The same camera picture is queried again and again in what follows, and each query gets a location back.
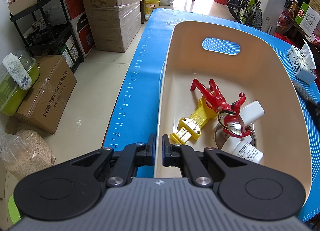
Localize yellow toy key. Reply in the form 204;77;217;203
170;97;217;145

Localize black metal shelf rack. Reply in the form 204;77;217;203
10;0;84;72

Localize yellow oil jug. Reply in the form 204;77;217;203
144;0;160;15

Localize green clear lid container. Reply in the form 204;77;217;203
1;50;40;117

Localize white pill bottle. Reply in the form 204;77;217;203
221;137;264;163

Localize white tissue pack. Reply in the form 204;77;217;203
287;40;317;85

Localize bag of grain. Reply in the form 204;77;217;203
1;130;56;180

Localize red ultraman figure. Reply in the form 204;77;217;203
190;79;251;138

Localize blue silicone baking mat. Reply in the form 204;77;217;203
104;9;319;221

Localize green white product box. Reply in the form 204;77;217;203
295;2;319;37

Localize white tape roll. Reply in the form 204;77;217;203
213;123;257;150

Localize green black bicycle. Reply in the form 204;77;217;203
226;0;263;30

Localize floor cardboard box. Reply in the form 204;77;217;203
15;55;76;134

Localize stacked large cardboard boxes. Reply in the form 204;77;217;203
83;0;141;53

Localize white cube adapter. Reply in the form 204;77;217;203
240;101;265;127

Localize white rolled cloth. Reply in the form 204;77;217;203
2;53;32;91

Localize beige plastic storage bin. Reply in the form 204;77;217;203
154;21;312;193

